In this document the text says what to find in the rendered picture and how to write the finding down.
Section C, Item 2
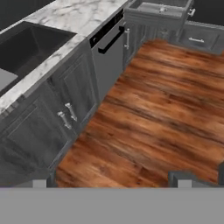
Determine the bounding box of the narrow grey cupboard door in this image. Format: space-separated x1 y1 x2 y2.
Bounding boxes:
122 20 147 70

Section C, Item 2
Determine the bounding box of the black kitchen sink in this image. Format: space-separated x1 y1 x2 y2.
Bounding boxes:
0 21 78 97

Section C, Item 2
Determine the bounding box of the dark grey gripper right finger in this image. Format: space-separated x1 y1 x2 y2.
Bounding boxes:
167 171 219 188

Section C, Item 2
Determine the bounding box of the grey dishwasher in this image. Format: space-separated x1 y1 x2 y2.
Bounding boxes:
88 8 127 103

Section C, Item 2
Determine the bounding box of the wide grey cupboard door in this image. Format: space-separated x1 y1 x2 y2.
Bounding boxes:
47 43 100 130
0 87 77 179

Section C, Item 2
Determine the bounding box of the silver drawer handle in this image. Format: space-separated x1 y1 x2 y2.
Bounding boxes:
188 37 206 44
187 7 197 18

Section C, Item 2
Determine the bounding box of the long silver cupboard handle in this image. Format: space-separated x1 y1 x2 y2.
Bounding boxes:
124 27 131 50

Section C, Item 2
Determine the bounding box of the open grey drawer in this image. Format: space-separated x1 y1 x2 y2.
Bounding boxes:
124 0 196 22

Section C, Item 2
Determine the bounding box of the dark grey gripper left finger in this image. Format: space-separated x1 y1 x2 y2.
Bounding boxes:
6 171 57 188

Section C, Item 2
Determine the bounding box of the closed grey drawer front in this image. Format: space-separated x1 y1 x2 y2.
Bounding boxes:
178 20 224 55

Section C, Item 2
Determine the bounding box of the black dishwasher handle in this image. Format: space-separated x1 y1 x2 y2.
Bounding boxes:
97 25 125 55

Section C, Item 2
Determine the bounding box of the short silver cupboard handle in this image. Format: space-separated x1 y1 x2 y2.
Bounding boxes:
57 110 73 130
64 101 79 123

